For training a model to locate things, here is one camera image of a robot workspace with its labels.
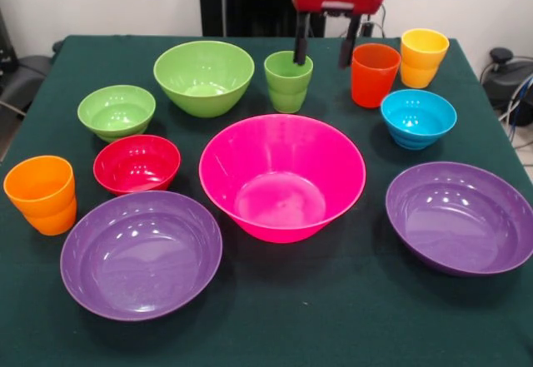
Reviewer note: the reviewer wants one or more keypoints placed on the blue bowl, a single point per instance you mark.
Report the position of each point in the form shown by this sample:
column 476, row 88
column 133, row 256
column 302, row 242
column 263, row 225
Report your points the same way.
column 418, row 119

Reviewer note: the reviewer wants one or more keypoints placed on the large green bowl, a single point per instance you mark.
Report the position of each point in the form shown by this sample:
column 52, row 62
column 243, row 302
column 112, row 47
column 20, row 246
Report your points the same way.
column 204, row 75

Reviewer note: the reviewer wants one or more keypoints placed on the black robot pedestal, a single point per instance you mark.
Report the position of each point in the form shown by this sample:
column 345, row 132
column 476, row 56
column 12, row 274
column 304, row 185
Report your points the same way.
column 250, row 1

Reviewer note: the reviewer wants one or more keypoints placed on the small green bowl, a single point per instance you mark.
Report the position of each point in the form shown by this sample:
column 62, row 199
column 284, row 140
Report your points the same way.
column 116, row 111

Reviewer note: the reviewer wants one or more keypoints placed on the large pink bowl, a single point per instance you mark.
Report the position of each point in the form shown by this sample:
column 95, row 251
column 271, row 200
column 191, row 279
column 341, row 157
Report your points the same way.
column 283, row 167

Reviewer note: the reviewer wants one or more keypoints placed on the red cup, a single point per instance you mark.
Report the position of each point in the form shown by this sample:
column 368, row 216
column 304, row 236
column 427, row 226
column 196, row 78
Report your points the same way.
column 372, row 80

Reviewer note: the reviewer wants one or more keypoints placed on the black floor stand base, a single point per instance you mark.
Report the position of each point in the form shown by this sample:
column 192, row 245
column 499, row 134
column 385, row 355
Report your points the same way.
column 506, row 75
column 21, row 80

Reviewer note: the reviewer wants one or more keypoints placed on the dark green tablecloth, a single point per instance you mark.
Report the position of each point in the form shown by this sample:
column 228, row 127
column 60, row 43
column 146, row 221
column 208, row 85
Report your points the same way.
column 291, row 300

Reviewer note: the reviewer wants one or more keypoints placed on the purple bowl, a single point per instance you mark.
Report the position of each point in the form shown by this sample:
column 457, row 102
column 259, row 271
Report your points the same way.
column 141, row 259
column 458, row 221

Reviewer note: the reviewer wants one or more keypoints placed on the orange cup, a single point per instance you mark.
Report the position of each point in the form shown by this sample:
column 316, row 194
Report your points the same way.
column 41, row 196

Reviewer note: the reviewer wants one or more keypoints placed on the yellow cup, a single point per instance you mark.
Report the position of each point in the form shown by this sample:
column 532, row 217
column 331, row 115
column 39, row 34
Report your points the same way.
column 420, row 63

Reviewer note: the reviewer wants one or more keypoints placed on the small red bowl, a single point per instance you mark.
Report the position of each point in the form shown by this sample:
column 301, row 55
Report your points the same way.
column 137, row 167

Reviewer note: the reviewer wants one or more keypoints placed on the green cup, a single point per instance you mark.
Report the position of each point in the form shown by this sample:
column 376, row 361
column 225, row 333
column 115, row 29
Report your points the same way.
column 285, row 88

